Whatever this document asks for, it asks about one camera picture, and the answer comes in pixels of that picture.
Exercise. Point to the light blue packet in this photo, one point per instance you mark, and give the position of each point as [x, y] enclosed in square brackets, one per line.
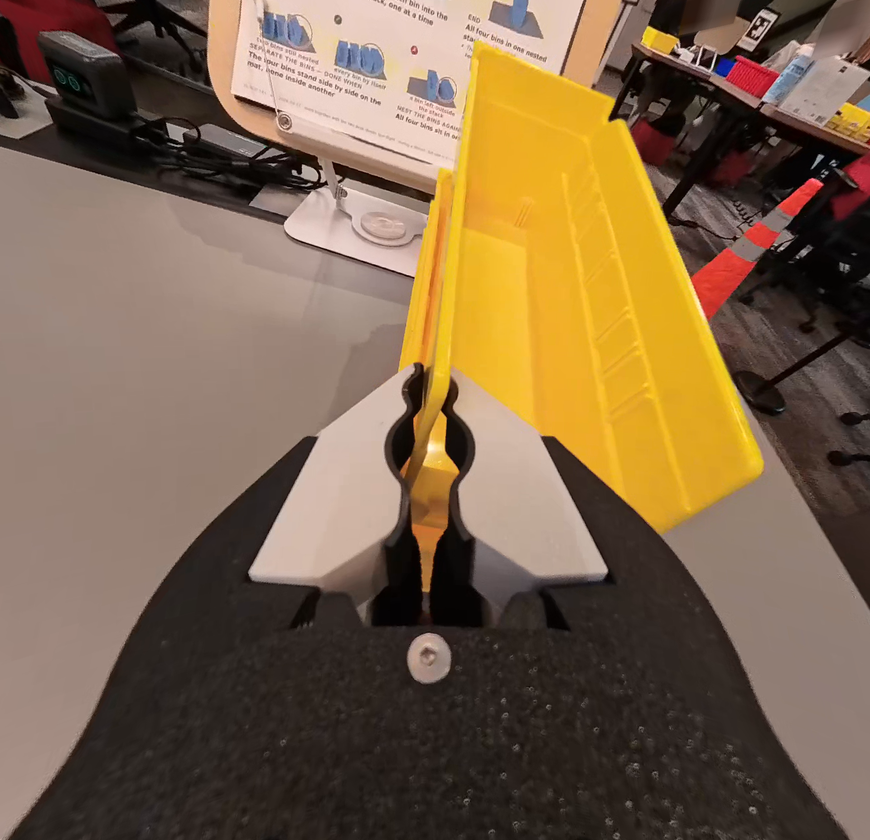
[788, 75]

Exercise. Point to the long background table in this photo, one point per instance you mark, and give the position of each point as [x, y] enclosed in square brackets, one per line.
[747, 102]

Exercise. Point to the red chair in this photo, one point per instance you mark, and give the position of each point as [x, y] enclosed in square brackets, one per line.
[41, 17]

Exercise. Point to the black power adapter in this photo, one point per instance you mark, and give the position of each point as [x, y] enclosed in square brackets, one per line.
[231, 141]

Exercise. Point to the orange traffic cone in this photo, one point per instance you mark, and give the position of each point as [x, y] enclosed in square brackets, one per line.
[734, 269]

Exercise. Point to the yellow plastic bin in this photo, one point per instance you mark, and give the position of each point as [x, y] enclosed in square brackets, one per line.
[425, 296]
[612, 309]

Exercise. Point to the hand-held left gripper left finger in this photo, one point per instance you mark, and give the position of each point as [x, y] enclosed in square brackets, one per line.
[326, 513]

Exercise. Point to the printed instruction sheet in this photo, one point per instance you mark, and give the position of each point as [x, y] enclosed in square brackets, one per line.
[380, 71]

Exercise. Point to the wooden instruction board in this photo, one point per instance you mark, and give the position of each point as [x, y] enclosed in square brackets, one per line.
[223, 71]

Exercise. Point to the row of small yellow bins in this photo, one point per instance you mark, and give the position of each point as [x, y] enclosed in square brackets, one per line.
[849, 122]

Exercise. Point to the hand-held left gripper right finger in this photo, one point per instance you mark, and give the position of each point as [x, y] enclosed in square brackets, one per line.
[530, 513]

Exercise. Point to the grey desk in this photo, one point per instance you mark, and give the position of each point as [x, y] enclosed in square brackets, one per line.
[170, 377]

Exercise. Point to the black charging device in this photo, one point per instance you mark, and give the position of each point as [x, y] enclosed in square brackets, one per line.
[88, 99]

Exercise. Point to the black and white tag sign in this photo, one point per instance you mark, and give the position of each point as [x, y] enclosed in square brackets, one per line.
[759, 31]

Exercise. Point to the black office chair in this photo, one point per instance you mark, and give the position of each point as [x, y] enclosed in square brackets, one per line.
[815, 255]

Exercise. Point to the white box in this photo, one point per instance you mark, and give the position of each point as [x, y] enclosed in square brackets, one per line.
[826, 92]

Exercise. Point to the red basket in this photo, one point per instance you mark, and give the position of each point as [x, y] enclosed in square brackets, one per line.
[751, 77]

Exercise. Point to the black round stand base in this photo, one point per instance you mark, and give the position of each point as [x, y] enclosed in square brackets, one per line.
[758, 391]

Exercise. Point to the small yellow bin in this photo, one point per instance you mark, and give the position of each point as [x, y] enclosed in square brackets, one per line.
[659, 41]

